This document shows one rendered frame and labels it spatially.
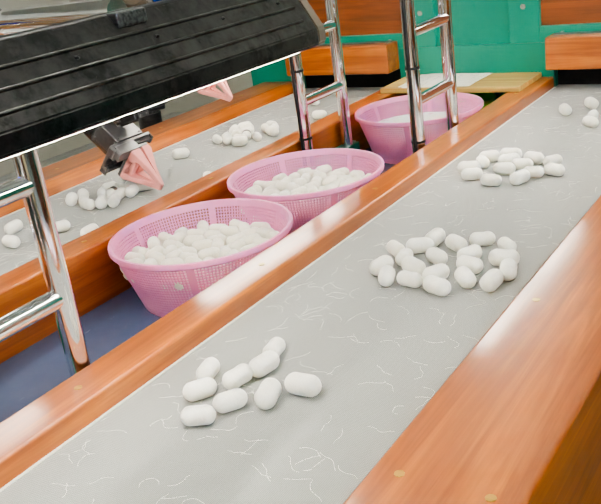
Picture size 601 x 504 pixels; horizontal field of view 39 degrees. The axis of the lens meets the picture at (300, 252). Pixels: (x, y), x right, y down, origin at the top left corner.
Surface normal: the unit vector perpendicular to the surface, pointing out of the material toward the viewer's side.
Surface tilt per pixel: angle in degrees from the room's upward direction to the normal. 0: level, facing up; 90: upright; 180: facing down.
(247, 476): 0
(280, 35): 58
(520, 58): 90
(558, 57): 90
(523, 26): 90
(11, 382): 0
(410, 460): 0
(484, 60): 90
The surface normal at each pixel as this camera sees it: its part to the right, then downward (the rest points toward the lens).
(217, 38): 0.63, -0.41
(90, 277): 0.83, 0.10
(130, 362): -0.13, -0.92
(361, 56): -0.54, 0.37
